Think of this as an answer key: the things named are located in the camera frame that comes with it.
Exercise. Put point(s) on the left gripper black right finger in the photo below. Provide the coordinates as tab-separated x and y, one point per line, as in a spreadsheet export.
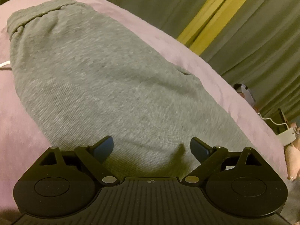
210	158

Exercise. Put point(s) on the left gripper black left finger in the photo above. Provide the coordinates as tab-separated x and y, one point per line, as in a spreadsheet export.
93	157

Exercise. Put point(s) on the grey sweatpants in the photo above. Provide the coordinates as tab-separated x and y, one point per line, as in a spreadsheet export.
82	75

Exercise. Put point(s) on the pink bed blanket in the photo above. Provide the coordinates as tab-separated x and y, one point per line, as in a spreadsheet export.
22	141

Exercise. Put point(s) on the white grey headset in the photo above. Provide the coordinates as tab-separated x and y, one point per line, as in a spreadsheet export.
244	91

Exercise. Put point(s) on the white power adapter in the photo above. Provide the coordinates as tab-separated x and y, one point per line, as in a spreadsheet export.
287	137

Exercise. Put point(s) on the pink plush toy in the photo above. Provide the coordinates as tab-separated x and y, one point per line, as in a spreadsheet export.
292	159

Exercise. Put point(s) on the grey curtain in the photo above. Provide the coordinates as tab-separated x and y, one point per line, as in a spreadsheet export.
258	46

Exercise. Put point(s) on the yellow curtain stripe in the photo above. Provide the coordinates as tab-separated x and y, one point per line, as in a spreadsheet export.
210	20

